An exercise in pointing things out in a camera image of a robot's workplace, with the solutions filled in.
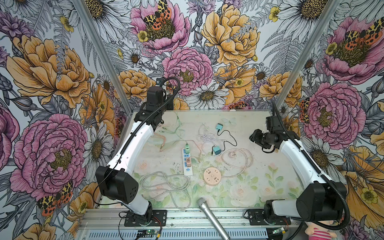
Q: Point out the teal plug adapter back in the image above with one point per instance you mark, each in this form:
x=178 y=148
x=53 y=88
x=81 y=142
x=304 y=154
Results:
x=219 y=127

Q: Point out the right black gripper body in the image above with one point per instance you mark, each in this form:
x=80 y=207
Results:
x=262 y=139

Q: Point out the pink plug charger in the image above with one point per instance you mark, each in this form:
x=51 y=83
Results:
x=188 y=162

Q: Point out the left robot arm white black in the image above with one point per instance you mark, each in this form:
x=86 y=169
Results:
x=115 y=180

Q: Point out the white blue power strip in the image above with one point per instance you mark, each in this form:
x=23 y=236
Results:
x=187 y=171

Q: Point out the silver microphone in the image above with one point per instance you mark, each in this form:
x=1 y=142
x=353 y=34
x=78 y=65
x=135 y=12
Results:
x=203 y=206

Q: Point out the green plug adapter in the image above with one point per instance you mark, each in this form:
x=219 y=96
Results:
x=187 y=149

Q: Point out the small green circuit board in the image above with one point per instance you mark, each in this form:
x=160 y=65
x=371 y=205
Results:
x=148 y=234

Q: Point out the teal plug adapter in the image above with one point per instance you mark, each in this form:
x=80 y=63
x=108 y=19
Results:
x=216 y=150
x=219 y=127

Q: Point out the round pink socket hub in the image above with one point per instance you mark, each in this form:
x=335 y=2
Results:
x=212 y=176

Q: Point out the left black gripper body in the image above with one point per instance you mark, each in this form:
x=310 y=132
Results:
x=167 y=105

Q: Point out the teal plug adapter centre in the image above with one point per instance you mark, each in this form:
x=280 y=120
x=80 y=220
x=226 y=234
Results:
x=216 y=150

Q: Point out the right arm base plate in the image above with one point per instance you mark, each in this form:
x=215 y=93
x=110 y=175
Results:
x=258 y=217

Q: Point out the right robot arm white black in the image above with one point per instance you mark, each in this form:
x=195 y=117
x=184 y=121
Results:
x=323 y=201

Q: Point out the plush doll striped shirt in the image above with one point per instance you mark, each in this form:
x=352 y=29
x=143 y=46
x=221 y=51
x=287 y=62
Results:
x=316 y=232

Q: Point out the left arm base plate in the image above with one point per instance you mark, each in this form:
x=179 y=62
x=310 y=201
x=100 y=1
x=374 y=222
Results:
x=154 y=218

